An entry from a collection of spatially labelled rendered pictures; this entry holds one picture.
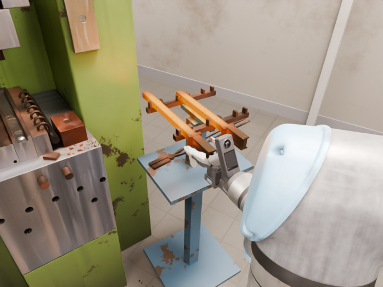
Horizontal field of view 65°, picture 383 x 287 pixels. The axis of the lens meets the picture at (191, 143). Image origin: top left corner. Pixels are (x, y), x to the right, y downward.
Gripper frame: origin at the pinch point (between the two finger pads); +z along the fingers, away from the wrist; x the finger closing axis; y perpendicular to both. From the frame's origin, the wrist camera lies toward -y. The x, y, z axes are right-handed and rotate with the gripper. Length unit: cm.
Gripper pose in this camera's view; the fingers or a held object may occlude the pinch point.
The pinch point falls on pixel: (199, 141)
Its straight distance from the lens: 93.5
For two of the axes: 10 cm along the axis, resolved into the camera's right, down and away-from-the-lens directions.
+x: 8.5, -3.0, 4.4
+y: -0.2, 8.1, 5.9
